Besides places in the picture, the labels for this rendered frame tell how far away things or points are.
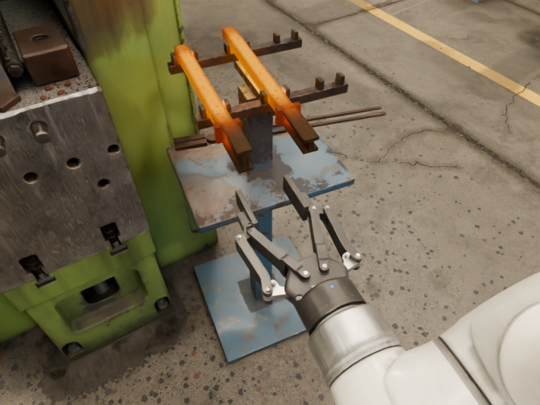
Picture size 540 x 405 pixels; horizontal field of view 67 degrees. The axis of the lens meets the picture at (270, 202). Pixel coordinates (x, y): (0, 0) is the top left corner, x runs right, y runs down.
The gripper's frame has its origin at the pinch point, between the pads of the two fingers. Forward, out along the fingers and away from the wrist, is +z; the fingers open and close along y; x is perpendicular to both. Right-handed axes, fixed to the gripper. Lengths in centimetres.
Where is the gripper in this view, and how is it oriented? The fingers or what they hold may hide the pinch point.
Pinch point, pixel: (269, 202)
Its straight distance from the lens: 59.5
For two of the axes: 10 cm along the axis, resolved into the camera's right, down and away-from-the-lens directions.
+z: -3.9, -6.8, 6.2
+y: 9.2, -2.9, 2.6
